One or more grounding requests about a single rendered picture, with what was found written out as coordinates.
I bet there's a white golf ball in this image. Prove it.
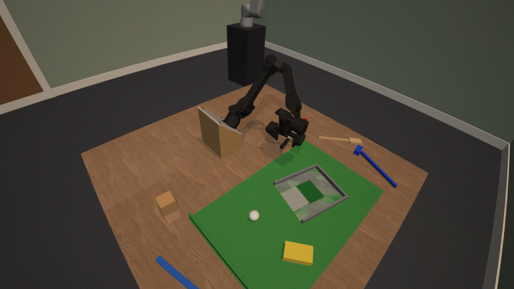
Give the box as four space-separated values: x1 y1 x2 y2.
248 210 259 221

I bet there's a green flat mat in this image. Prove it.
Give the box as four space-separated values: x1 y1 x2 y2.
193 140 383 289

